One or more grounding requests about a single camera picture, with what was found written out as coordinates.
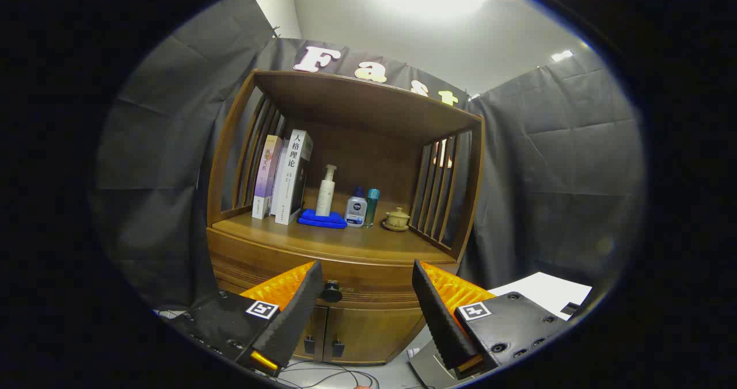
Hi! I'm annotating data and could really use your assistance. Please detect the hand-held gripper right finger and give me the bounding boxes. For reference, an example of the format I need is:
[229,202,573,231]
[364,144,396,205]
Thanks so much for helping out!
[412,259,571,380]

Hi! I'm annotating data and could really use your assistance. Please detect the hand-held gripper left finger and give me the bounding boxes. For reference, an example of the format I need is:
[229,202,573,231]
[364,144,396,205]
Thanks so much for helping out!
[167,261,325,377]

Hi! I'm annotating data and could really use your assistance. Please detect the wooden drawer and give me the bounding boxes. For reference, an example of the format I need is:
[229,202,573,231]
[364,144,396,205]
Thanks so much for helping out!
[207,228,461,309]

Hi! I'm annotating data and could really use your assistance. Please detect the wooden cabinet door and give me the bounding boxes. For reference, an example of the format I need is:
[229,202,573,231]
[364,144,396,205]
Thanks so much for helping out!
[324,307,427,365]
[291,306,329,362]

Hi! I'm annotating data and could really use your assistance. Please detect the wooden countertop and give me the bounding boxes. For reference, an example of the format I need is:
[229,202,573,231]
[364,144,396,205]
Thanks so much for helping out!
[212,212,457,265]

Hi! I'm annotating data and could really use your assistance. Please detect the wooden cabinet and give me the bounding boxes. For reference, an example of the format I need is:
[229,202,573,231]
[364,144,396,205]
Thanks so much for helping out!
[206,68,485,367]

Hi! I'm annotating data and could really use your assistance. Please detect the blue folded towel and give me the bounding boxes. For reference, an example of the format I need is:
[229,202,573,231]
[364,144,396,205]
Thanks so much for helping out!
[297,208,348,230]

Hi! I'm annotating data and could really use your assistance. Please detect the white bottle blue pump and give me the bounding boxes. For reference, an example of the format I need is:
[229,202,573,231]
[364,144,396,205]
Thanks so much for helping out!
[344,186,368,228]

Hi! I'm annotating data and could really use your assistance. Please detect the clear bottle teal cap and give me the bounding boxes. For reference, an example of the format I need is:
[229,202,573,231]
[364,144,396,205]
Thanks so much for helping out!
[365,188,381,228]

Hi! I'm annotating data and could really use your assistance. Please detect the thin white book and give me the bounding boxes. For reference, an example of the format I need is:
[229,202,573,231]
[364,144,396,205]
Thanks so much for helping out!
[269,140,290,217]

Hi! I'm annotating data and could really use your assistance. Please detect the thick white book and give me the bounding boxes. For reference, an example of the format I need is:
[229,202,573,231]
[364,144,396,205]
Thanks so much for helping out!
[275,129,314,226]

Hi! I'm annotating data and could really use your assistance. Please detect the purple book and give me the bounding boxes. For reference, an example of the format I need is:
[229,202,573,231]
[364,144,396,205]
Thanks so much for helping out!
[252,135,283,220]

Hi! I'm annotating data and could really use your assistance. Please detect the floor cables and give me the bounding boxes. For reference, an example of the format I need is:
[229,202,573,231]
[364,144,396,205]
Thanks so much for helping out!
[282,359,381,389]

